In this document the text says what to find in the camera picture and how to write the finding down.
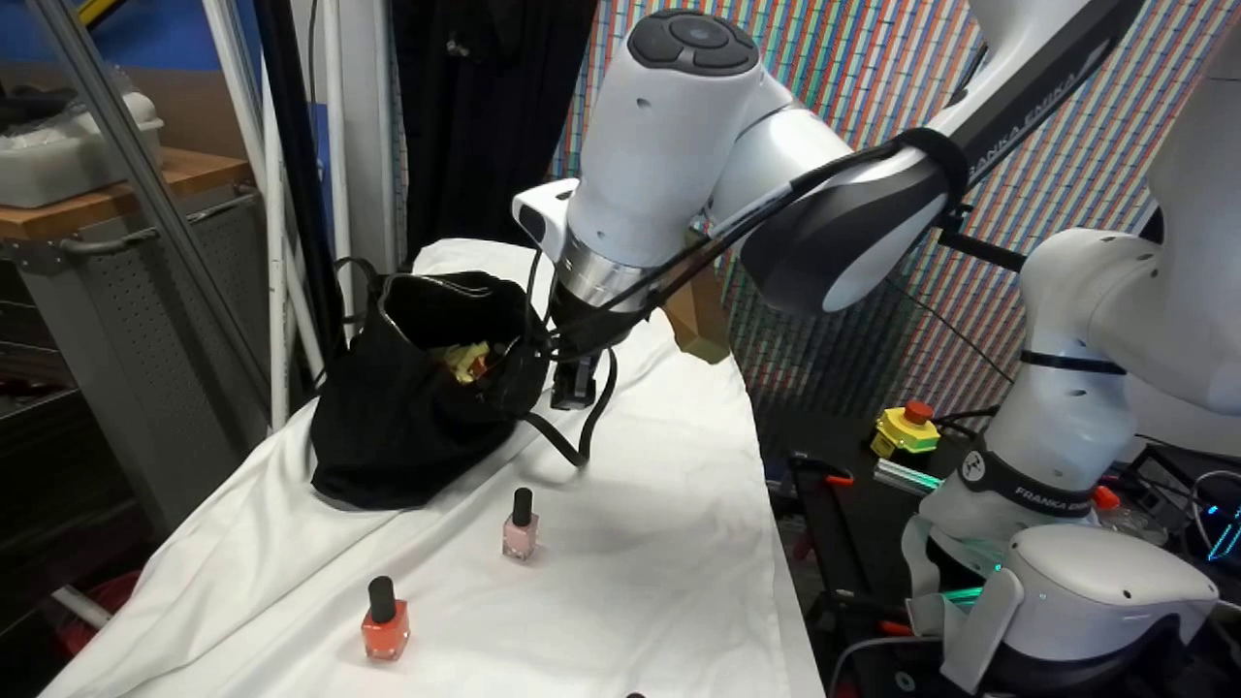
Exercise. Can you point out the yellow cloth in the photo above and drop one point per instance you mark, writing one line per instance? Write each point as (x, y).
(468, 364)

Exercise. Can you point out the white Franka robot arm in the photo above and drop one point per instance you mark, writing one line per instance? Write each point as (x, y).
(673, 130)

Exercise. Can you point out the teal flat box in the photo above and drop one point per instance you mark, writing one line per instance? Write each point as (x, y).
(908, 476)

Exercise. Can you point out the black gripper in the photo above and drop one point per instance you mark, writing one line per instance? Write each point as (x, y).
(587, 334)

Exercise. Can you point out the grey cart with wooden top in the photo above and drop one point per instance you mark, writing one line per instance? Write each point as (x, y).
(118, 295)

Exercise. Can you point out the white tablecloth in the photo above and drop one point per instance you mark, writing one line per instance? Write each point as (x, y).
(582, 647)

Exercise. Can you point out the aluminium frame bar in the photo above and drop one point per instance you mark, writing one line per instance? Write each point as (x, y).
(143, 194)

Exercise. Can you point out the yellow emergency stop button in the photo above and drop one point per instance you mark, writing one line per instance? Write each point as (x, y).
(908, 430)

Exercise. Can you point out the pale pink nail polish bottle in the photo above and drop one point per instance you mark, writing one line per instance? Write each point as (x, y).
(523, 537)

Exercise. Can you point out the black fabric curtain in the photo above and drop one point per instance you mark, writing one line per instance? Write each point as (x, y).
(492, 117)

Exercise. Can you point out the black vertical pole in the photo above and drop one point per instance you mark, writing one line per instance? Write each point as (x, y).
(298, 179)

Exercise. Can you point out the white vertical post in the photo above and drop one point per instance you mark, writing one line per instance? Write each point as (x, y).
(362, 130)

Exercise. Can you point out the white plastic container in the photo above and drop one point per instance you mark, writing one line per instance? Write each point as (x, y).
(73, 148)

